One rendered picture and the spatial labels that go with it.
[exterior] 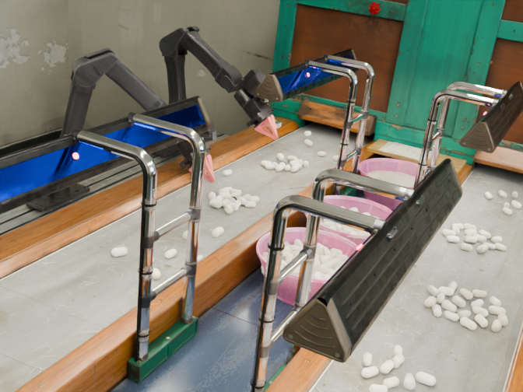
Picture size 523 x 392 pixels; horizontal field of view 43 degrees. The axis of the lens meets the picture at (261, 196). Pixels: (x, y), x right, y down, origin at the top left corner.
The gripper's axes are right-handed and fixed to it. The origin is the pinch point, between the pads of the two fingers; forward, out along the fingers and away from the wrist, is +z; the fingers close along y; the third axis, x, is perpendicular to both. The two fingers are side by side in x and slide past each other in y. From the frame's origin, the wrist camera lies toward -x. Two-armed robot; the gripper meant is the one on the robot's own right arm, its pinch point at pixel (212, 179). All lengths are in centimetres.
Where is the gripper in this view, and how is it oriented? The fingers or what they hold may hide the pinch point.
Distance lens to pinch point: 195.9
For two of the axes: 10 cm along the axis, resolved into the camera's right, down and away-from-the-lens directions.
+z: 5.9, 8.1, -0.5
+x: -6.6, 5.2, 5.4
